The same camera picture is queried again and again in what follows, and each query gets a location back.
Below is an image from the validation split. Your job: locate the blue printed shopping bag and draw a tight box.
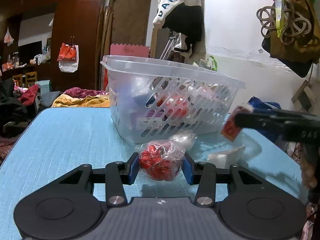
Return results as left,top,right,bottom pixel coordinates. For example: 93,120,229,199
248,96,281,143

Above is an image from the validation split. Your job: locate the white hanging cap bag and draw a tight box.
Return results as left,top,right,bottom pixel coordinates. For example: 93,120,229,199
153,0,206,63

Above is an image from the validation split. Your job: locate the green white tote bag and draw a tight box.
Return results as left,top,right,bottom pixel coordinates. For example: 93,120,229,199
200,56,217,72

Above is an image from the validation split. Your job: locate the orange white hanging bag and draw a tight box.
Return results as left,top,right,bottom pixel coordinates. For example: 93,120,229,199
57,43,79,73

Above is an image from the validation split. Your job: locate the small clear plastic bag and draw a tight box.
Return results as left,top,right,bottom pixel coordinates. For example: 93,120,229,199
168,129,197,151

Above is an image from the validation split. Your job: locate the yellow blanket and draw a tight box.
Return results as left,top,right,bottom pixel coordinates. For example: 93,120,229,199
52,94,110,108

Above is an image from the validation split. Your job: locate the small red packet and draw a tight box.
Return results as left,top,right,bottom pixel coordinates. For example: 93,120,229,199
220,103,253,142

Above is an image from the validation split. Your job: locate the pink foam floor mat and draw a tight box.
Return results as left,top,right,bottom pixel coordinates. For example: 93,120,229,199
110,43,150,57

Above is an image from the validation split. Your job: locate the white plastic laundry basket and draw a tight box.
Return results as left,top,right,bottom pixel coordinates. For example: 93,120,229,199
101,55,245,144

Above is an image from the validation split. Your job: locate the dark red wooden wardrobe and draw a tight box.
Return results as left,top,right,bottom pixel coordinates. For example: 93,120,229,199
1,0,105,91

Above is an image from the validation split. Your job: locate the red items plastic bag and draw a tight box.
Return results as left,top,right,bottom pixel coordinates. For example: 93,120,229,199
136,140,186,181

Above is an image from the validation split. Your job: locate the coiled rope bundle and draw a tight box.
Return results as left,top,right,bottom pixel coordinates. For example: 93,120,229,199
256,0,313,46

